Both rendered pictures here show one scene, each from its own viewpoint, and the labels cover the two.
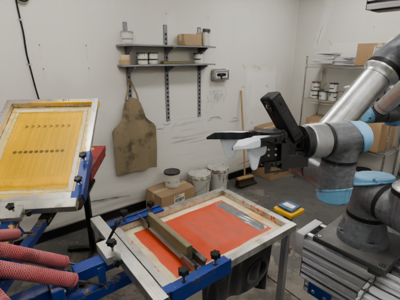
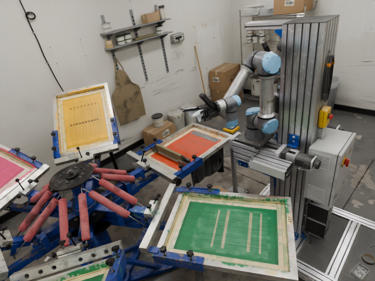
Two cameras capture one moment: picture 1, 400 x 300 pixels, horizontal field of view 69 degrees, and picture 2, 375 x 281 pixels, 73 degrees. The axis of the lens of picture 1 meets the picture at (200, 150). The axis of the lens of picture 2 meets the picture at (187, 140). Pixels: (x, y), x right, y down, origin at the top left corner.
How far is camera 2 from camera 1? 0.92 m
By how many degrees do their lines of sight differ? 13
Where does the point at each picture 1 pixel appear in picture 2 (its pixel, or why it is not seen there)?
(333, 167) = (229, 114)
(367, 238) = (254, 136)
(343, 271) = (248, 151)
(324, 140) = (222, 106)
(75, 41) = (72, 38)
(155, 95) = (134, 64)
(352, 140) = (232, 103)
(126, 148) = (123, 106)
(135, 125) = (125, 88)
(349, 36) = not seen: outside the picture
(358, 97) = (238, 82)
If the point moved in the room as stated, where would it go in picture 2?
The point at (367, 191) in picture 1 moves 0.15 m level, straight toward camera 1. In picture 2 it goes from (250, 117) to (245, 127)
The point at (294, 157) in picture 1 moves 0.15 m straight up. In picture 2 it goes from (213, 114) to (211, 90)
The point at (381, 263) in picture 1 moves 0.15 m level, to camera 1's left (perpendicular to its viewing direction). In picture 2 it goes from (259, 144) to (239, 148)
